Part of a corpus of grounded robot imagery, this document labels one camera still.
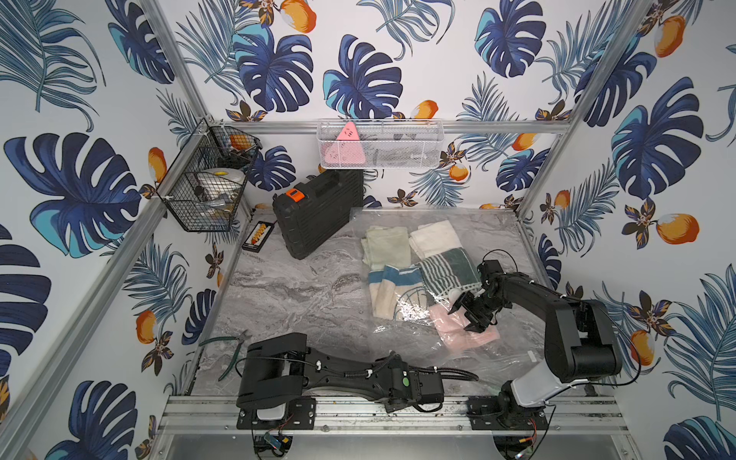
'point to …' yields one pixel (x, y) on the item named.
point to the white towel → (434, 239)
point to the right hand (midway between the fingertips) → (456, 320)
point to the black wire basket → (202, 189)
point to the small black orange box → (258, 236)
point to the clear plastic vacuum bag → (486, 235)
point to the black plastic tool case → (309, 212)
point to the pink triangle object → (347, 149)
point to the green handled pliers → (241, 337)
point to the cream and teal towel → (398, 294)
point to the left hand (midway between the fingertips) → (395, 378)
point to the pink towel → (452, 332)
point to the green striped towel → (449, 272)
